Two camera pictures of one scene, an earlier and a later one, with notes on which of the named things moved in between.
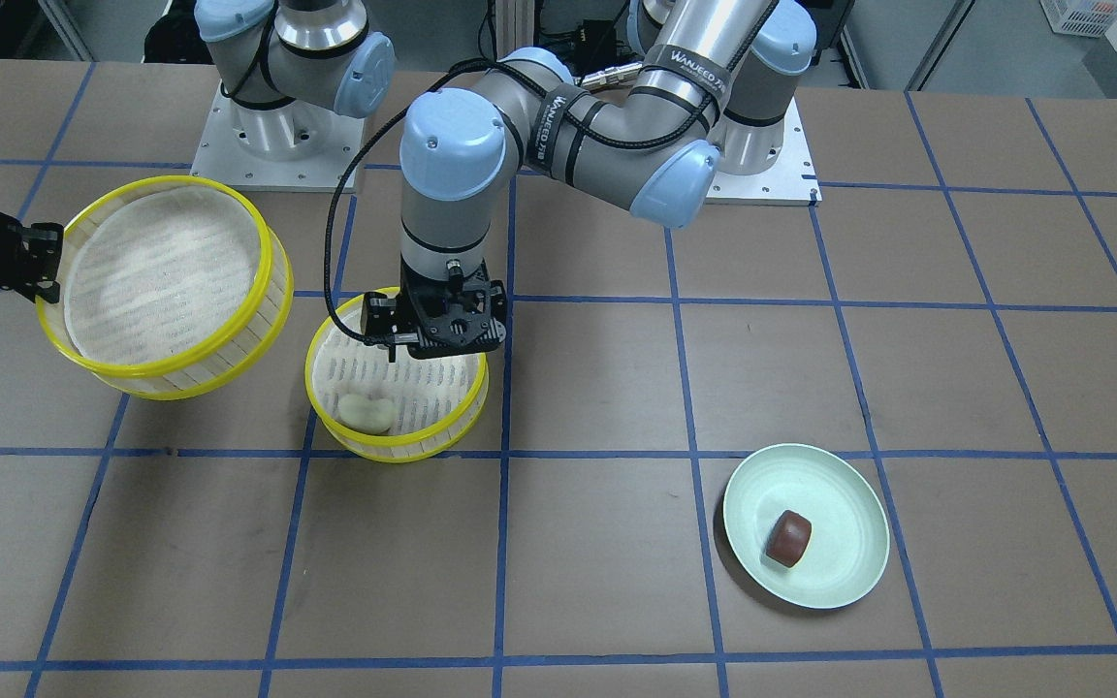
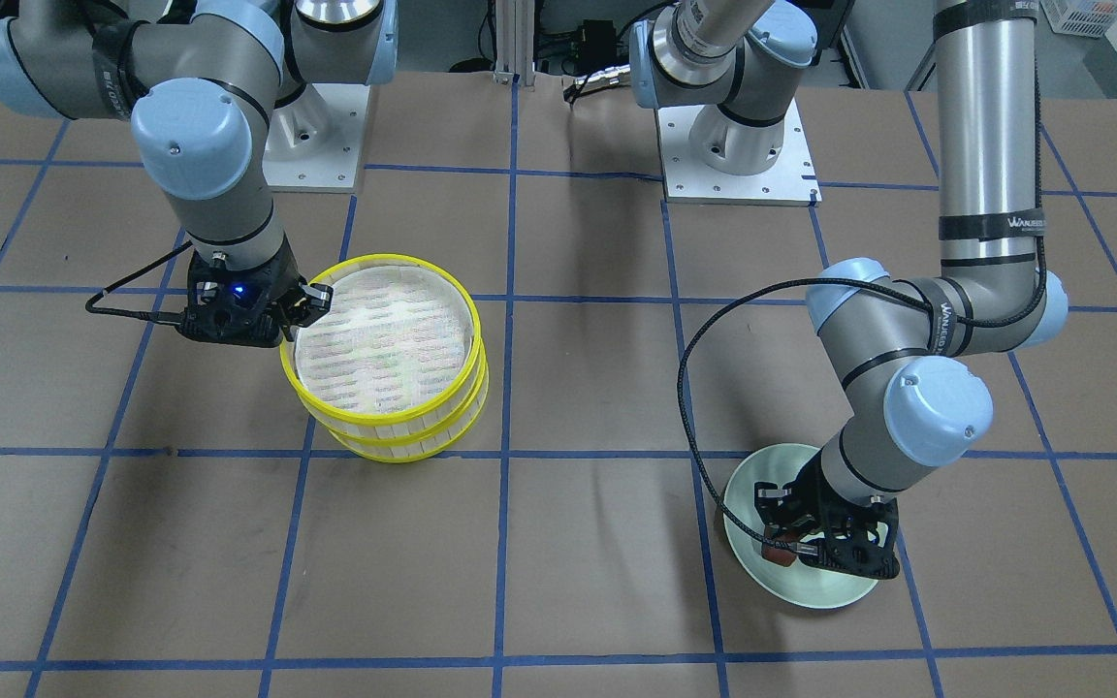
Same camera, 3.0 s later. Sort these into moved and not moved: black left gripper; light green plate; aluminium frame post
Moved: black left gripper
Not moved: aluminium frame post; light green plate
